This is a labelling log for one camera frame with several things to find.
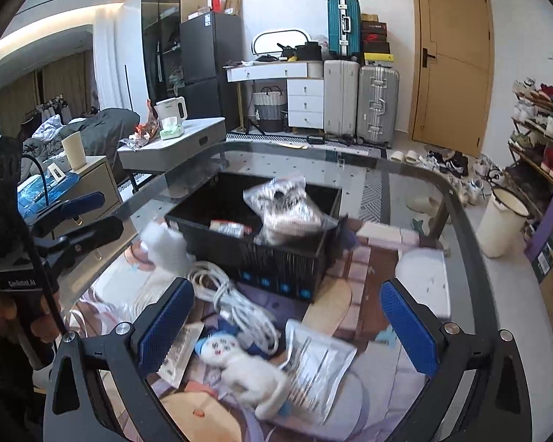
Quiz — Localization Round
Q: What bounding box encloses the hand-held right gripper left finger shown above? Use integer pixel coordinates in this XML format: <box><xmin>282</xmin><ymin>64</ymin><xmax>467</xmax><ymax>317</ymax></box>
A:
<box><xmin>41</xmin><ymin>277</ymin><xmax>196</xmax><ymax>442</ymax></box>

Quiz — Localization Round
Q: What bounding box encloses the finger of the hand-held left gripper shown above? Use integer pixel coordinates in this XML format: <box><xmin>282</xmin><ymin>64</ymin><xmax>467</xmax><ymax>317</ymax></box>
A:
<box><xmin>37</xmin><ymin>215</ymin><xmax>125</xmax><ymax>263</ymax></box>
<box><xmin>30</xmin><ymin>192</ymin><xmax>106</xmax><ymax>240</ymax></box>

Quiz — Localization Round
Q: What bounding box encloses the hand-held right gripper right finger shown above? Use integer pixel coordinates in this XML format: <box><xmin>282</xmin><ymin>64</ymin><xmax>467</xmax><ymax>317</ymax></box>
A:
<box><xmin>379</xmin><ymin>280</ymin><xmax>532</xmax><ymax>442</ymax></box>

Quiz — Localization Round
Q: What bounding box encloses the small white printed packet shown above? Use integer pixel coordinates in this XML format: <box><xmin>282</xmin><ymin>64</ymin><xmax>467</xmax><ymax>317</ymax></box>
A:
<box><xmin>159</xmin><ymin>322</ymin><xmax>206</xmax><ymax>387</ymax></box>

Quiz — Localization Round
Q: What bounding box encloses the white foam piece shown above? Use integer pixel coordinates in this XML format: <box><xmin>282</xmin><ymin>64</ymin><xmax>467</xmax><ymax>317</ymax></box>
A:
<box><xmin>140</xmin><ymin>220</ymin><xmax>189</xmax><ymax>277</ymax></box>

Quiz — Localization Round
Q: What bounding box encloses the white cable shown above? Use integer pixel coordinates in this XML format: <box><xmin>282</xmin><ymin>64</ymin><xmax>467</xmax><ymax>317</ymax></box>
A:
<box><xmin>187</xmin><ymin>260</ymin><xmax>282</xmax><ymax>355</ymax></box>

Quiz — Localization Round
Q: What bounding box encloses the white printed plastic packet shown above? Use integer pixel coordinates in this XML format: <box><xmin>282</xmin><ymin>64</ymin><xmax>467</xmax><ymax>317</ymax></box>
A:
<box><xmin>279</xmin><ymin>319</ymin><xmax>358</xmax><ymax>427</ymax></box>

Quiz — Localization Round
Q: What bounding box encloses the white plush toy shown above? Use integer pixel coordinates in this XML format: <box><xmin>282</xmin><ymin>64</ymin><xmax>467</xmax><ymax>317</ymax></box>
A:
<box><xmin>197</xmin><ymin>331</ymin><xmax>291</xmax><ymax>420</ymax></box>

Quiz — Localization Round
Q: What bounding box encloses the black cardboard box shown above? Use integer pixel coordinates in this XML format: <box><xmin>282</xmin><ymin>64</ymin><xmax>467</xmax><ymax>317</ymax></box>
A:
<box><xmin>164</xmin><ymin>171</ymin><xmax>344</xmax><ymax>305</ymax></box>

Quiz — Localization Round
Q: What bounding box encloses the wooden nightstand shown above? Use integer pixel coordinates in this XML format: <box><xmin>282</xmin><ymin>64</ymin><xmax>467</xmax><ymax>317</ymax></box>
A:
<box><xmin>18</xmin><ymin>154</ymin><xmax>123</xmax><ymax>240</ymax></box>

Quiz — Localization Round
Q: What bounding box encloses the beige paper cup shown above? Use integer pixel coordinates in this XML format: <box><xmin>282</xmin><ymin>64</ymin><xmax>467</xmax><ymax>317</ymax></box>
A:
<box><xmin>61</xmin><ymin>131</ymin><xmax>89</xmax><ymax>171</ymax></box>

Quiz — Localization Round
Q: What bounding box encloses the blue plastic packet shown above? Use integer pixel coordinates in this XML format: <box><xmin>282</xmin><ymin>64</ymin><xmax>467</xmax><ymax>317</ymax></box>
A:
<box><xmin>17</xmin><ymin>172</ymin><xmax>81</xmax><ymax>217</ymax></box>

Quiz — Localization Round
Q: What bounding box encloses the printed cartoon table mat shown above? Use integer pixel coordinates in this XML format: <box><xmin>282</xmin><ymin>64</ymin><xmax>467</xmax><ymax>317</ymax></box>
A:
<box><xmin>69</xmin><ymin>221</ymin><xmax>452</xmax><ymax>442</ymax></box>

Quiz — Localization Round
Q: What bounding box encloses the striped clothing pile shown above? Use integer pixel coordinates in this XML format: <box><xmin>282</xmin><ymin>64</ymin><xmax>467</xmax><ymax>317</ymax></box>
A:
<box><xmin>31</xmin><ymin>113</ymin><xmax>74</xmax><ymax>148</ymax></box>

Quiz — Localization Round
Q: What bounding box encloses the dark grey duvet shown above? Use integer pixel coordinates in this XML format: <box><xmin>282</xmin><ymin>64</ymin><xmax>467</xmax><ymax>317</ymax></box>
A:
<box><xmin>74</xmin><ymin>107</ymin><xmax>141</xmax><ymax>152</ymax></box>

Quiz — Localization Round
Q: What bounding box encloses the red and silver snack bag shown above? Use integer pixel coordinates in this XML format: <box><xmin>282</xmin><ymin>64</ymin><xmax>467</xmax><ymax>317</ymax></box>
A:
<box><xmin>120</xmin><ymin>113</ymin><xmax>160</xmax><ymax>148</ymax></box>

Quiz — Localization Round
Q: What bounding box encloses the clothes rack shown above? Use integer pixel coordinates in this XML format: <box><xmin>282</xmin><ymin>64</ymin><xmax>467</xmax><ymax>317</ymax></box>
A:
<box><xmin>22</xmin><ymin>93</ymin><xmax>70</xmax><ymax>123</ymax></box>

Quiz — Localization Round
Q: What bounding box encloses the green tissue box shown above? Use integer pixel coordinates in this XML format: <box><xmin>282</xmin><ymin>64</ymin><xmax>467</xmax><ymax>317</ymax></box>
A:
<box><xmin>159</xmin><ymin>119</ymin><xmax>185</xmax><ymax>141</ymax></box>

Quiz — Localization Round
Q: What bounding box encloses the grey side table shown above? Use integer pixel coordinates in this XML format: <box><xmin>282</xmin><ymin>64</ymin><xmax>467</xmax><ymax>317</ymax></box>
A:
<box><xmin>117</xmin><ymin>117</ymin><xmax>228</xmax><ymax>194</ymax></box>

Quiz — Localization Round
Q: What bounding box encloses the person's dark clothing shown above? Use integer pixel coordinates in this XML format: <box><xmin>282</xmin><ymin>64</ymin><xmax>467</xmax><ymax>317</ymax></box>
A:
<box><xmin>0</xmin><ymin>331</ymin><xmax>51</xmax><ymax>442</ymax></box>

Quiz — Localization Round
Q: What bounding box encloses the white electric kettle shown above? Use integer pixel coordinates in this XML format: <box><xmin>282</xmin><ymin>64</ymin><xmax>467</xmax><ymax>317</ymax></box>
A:
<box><xmin>154</xmin><ymin>97</ymin><xmax>188</xmax><ymax>132</ymax></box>

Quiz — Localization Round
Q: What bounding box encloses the brown curtain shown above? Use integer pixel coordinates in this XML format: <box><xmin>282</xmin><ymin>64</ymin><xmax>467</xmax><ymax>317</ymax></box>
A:
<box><xmin>0</xmin><ymin>50</ymin><xmax>97</xmax><ymax>125</ymax></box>

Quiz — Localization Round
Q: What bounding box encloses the white bin with black rim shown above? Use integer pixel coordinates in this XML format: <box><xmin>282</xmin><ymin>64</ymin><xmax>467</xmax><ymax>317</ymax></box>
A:
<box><xmin>478</xmin><ymin>186</ymin><xmax>532</xmax><ymax>259</ymax></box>

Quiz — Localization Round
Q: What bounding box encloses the white curtain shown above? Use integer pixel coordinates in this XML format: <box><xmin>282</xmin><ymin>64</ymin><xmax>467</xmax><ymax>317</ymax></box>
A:
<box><xmin>93</xmin><ymin>4</ymin><xmax>130</xmax><ymax>111</ymax></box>

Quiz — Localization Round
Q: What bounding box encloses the clear plastic bag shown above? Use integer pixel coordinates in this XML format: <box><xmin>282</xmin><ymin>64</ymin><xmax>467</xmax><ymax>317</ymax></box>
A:
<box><xmin>243</xmin><ymin>177</ymin><xmax>341</xmax><ymax>246</ymax></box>

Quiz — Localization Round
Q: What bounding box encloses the pile of shoes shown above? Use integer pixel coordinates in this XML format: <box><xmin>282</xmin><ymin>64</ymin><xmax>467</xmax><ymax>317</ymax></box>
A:
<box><xmin>389</xmin><ymin>145</ymin><xmax>489</xmax><ymax>203</ymax></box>

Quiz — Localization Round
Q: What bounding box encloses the purple board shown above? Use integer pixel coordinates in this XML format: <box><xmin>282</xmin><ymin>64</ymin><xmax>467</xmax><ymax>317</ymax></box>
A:
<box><xmin>525</xmin><ymin>179</ymin><xmax>553</xmax><ymax>259</ymax></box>

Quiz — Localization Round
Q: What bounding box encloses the black glass cabinet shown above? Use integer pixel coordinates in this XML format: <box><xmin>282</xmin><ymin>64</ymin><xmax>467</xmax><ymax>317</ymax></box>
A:
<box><xmin>141</xmin><ymin>0</ymin><xmax>208</xmax><ymax>102</ymax></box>

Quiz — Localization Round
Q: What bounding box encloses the black refrigerator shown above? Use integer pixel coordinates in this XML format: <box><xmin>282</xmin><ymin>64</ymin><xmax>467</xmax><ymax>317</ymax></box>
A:
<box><xmin>180</xmin><ymin>11</ymin><xmax>243</xmax><ymax>132</ymax></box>

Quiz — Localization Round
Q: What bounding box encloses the black and white rug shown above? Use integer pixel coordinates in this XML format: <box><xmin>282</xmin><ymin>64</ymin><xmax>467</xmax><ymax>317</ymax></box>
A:
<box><xmin>226</xmin><ymin>131</ymin><xmax>390</xmax><ymax>150</ymax></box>

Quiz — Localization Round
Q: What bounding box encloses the white wicker basket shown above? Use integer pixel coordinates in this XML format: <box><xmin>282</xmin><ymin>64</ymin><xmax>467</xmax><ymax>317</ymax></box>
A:
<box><xmin>251</xmin><ymin>85</ymin><xmax>289</xmax><ymax>132</ymax></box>

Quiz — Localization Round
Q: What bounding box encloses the wooden shoe rack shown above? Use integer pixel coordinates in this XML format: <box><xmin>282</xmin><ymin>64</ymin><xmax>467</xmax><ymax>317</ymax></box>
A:
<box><xmin>507</xmin><ymin>78</ymin><xmax>553</xmax><ymax>222</ymax></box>

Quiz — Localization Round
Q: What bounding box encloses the silver suitcase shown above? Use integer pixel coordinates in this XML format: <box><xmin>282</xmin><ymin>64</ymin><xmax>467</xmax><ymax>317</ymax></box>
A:
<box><xmin>356</xmin><ymin>64</ymin><xmax>400</xmax><ymax>144</ymax></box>

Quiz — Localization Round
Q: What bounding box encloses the white suitcase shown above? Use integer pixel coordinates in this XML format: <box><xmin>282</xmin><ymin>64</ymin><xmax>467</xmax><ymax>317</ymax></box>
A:
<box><xmin>323</xmin><ymin>59</ymin><xmax>360</xmax><ymax>136</ymax></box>

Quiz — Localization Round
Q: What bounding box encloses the white vanity desk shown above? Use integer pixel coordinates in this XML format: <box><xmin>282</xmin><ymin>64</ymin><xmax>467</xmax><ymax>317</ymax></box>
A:
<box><xmin>226</xmin><ymin>60</ymin><xmax>326</xmax><ymax>130</ymax></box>

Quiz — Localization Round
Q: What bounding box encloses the oval mirror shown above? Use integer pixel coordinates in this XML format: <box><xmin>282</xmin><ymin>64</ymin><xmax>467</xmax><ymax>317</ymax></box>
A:
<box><xmin>250</xmin><ymin>28</ymin><xmax>312</xmax><ymax>58</ymax></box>

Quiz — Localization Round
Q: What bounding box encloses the stack of shoe boxes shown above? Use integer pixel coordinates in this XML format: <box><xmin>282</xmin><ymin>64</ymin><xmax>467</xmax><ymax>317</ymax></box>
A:
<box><xmin>360</xmin><ymin>11</ymin><xmax>392</xmax><ymax>66</ymax></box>

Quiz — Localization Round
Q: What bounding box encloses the wooden door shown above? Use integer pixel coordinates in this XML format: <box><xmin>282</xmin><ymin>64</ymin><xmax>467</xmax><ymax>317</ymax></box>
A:
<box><xmin>408</xmin><ymin>0</ymin><xmax>495</xmax><ymax>157</ymax></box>

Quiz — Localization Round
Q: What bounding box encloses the teal suitcase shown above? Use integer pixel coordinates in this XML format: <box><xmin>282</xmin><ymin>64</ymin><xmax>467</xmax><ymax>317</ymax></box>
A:
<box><xmin>327</xmin><ymin>0</ymin><xmax>362</xmax><ymax>60</ymax></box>

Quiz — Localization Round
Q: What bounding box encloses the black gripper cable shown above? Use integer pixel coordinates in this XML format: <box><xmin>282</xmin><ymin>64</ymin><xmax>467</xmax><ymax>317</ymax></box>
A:
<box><xmin>21</xmin><ymin>154</ymin><xmax>70</xmax><ymax>337</ymax></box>

